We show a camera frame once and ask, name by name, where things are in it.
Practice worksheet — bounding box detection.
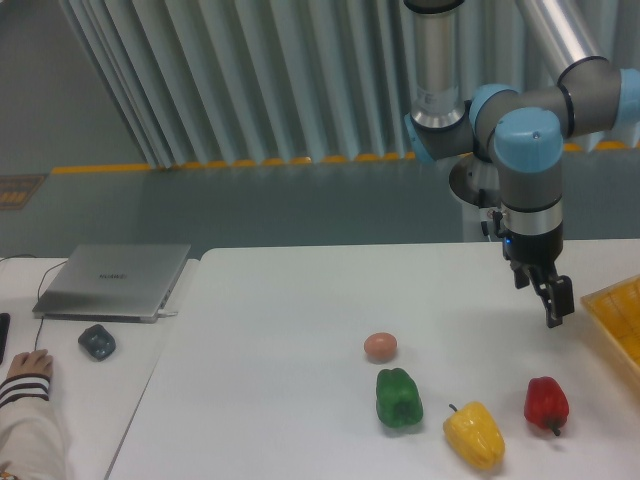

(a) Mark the silver laptop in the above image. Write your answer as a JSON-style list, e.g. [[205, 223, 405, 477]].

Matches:
[[33, 244, 190, 323]]

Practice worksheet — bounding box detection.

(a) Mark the striped cream sleeve forearm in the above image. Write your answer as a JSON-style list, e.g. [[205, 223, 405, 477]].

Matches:
[[1, 374, 67, 479]]

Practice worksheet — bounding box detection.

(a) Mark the black phone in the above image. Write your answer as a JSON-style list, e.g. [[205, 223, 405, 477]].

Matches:
[[0, 312, 11, 364]]

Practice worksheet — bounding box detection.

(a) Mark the black mouse cable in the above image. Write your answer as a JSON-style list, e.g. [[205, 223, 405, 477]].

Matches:
[[0, 254, 76, 354]]

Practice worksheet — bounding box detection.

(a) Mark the red bell pepper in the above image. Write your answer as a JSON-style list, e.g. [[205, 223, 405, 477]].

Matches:
[[523, 376, 570, 436]]

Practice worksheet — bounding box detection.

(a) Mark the white usb cable plug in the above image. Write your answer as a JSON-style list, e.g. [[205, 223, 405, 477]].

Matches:
[[158, 309, 178, 318]]

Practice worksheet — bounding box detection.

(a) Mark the white folding partition screen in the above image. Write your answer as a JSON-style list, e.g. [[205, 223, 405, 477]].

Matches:
[[57, 0, 640, 171]]

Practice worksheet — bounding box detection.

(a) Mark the green bell pepper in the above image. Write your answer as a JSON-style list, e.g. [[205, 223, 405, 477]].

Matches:
[[376, 368, 424, 429]]

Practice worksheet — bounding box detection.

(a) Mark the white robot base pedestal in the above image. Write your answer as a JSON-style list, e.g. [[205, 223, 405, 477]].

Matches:
[[449, 154, 501, 242]]

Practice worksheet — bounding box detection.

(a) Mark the yellow bell pepper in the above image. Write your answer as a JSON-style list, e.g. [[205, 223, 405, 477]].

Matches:
[[443, 401, 506, 471]]

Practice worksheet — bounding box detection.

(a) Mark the brown egg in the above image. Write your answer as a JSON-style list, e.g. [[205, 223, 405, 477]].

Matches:
[[363, 332, 398, 362]]

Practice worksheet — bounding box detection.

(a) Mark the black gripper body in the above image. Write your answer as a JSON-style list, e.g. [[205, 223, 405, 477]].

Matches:
[[503, 223, 564, 274]]

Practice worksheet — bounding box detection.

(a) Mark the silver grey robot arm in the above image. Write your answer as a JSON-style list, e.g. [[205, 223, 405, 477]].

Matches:
[[406, 1, 639, 328]]

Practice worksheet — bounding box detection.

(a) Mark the person's hand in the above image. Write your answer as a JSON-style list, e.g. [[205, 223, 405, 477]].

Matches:
[[6, 349, 53, 380]]

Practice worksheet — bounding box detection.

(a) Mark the yellow plastic basket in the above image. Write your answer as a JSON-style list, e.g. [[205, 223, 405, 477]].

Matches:
[[580, 275, 639, 386]]

